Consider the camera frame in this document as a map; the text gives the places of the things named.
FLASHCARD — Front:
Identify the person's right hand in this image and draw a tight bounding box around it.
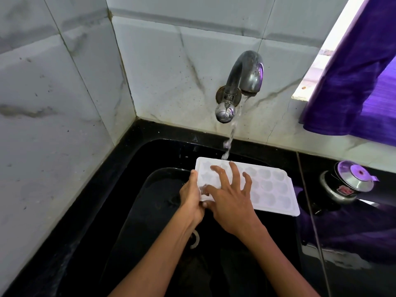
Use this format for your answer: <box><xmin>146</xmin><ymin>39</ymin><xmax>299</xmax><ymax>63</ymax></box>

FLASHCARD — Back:
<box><xmin>202</xmin><ymin>161</ymin><xmax>264</xmax><ymax>238</ymax></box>

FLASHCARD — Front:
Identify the person's left hand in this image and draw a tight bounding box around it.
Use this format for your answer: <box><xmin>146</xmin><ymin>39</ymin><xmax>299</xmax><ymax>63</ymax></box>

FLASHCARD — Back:
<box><xmin>179</xmin><ymin>170</ymin><xmax>206</xmax><ymax>227</ymax></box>

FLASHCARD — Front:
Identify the white plastic ice cube tray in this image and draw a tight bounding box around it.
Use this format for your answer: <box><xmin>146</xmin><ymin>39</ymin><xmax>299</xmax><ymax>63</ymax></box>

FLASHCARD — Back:
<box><xmin>195</xmin><ymin>157</ymin><xmax>301</xmax><ymax>217</ymax></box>

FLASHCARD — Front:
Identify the person's left forearm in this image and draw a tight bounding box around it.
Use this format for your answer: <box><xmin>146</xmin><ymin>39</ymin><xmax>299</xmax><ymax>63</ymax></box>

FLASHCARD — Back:
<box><xmin>108</xmin><ymin>205</ymin><xmax>198</xmax><ymax>297</ymax></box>

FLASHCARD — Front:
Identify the person's right forearm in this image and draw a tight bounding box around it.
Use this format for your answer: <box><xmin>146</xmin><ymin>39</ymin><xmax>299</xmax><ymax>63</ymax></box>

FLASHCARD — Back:
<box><xmin>238</xmin><ymin>224</ymin><xmax>321</xmax><ymax>297</ymax></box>

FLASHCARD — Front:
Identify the black sink basin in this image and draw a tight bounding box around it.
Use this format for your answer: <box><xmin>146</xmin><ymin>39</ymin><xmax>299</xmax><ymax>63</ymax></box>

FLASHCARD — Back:
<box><xmin>99</xmin><ymin>139</ymin><xmax>305</xmax><ymax>297</ymax></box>

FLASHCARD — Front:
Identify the purple curtain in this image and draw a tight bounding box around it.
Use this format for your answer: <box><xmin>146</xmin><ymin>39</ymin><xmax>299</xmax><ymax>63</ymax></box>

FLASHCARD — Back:
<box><xmin>298</xmin><ymin>0</ymin><xmax>396</xmax><ymax>138</ymax></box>

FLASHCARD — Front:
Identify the steel sink drain ring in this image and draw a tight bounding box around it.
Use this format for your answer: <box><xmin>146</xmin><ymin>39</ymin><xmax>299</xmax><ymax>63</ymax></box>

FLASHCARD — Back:
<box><xmin>189</xmin><ymin>229</ymin><xmax>201</xmax><ymax>250</ymax></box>

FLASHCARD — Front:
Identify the chrome wall tap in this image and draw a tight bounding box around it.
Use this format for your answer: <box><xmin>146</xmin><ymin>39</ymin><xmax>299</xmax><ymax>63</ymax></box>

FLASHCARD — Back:
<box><xmin>215</xmin><ymin>51</ymin><xmax>264</xmax><ymax>124</ymax></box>

